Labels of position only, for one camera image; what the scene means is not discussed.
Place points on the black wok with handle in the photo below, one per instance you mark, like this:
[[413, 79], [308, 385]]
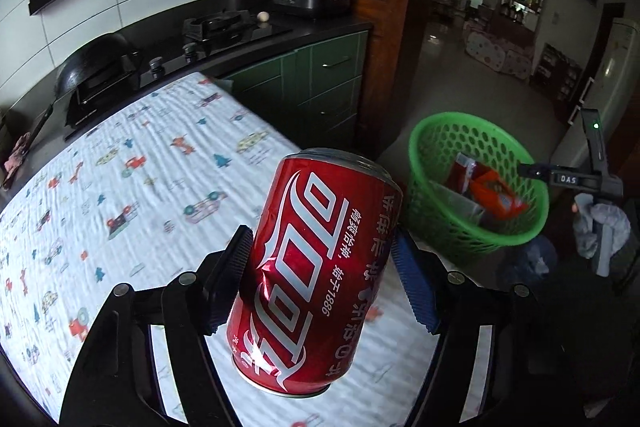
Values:
[[96, 77]]

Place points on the white egg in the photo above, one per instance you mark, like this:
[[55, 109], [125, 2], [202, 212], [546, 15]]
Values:
[[263, 17]]

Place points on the polka dot play fence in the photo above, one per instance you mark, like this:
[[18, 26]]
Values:
[[499, 55]]

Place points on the green kitchen cabinet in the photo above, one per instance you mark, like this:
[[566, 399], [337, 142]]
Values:
[[310, 89]]

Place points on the red cola can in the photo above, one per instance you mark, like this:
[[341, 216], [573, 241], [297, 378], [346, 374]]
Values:
[[319, 251]]

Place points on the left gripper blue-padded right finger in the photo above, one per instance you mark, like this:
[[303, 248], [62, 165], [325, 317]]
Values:
[[418, 272]]

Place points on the right hand in grey glove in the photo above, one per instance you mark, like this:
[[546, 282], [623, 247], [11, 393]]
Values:
[[589, 216]]

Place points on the pink cloth rag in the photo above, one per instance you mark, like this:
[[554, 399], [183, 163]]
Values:
[[16, 158]]

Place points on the white refrigerator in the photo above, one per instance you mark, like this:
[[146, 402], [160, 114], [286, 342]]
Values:
[[608, 91]]

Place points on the orange snack wrapper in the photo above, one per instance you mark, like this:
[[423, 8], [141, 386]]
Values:
[[496, 197]]

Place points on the white patterned tablecloth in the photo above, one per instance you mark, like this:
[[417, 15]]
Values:
[[145, 196]]

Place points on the black gas stove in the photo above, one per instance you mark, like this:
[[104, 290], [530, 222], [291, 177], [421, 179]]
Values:
[[201, 39]]

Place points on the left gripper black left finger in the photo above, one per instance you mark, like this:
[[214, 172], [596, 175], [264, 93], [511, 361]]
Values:
[[223, 283]]

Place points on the silver foil paper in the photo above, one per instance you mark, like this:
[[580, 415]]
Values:
[[461, 205]]

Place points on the green plastic mesh basket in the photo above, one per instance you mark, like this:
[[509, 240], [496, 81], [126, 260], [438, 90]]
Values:
[[433, 145]]

